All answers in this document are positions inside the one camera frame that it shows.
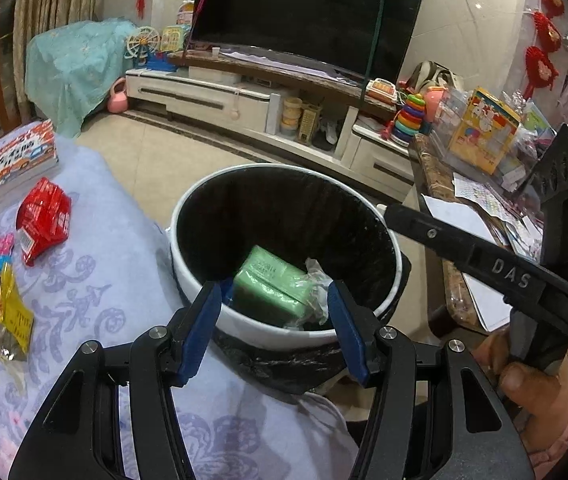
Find ferris wheel toy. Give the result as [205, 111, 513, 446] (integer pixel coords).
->
[125, 26, 162, 68]

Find colourful children's book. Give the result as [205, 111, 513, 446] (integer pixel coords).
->
[0, 119, 60, 213]

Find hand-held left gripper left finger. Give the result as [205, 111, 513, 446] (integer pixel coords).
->
[8, 282, 225, 480]

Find yellow cartoon box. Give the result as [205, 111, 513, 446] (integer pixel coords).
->
[448, 87, 522, 176]

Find clear plastic wrapper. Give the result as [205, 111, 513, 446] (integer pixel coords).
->
[304, 258, 335, 326]

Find teal cloth cover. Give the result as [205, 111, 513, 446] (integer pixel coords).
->
[25, 19, 137, 140]

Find red snack packet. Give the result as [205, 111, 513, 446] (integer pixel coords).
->
[15, 177, 72, 267]

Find brown marble table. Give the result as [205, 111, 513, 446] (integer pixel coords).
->
[409, 132, 554, 334]

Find blue toy base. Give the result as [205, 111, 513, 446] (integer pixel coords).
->
[146, 52, 177, 74]

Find black television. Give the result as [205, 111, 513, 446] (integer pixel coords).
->
[184, 0, 429, 92]

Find yellow perforated basket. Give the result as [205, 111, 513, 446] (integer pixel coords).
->
[296, 102, 322, 142]

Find beige curtain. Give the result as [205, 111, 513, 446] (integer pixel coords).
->
[11, 0, 102, 131]

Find person's right hand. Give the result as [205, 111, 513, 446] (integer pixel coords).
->
[474, 326, 568, 462]

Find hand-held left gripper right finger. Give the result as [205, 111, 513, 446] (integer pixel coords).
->
[326, 280, 534, 480]

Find toy telephone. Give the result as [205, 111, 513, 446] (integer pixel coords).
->
[366, 77, 399, 106]

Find clear plastic container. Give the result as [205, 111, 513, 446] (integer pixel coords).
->
[431, 87, 475, 148]

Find green strap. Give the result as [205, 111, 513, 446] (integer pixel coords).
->
[359, 0, 389, 106]

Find white paper sheet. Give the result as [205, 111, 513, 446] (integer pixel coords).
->
[421, 192, 513, 333]

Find lavender printed blanket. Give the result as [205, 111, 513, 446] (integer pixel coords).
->
[0, 130, 365, 480]

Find white bin with black bag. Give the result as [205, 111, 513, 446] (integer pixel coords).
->
[166, 162, 412, 396]

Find dotted sticker sheet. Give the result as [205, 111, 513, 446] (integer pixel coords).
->
[452, 172, 515, 222]

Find pink toy cup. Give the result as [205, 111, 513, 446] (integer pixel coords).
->
[423, 86, 447, 124]

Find white television stand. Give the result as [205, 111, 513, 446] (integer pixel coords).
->
[124, 52, 417, 202]

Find yellow stacked containers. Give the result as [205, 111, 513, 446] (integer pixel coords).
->
[282, 97, 305, 134]

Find colourful toy house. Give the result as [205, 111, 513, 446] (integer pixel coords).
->
[160, 25, 192, 54]

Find striped handbag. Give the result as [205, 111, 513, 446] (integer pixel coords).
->
[408, 61, 464, 99]

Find green packet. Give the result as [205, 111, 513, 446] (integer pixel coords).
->
[233, 245, 315, 329]

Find rainbow ring stacker toy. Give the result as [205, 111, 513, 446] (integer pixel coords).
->
[396, 94, 432, 137]

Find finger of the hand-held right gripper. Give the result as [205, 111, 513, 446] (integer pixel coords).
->
[384, 203, 568, 327]

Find yellow wrapper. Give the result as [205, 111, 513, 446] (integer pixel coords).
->
[0, 262, 33, 356]

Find pink kettlebell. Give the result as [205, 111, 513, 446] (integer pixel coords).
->
[107, 77, 130, 114]

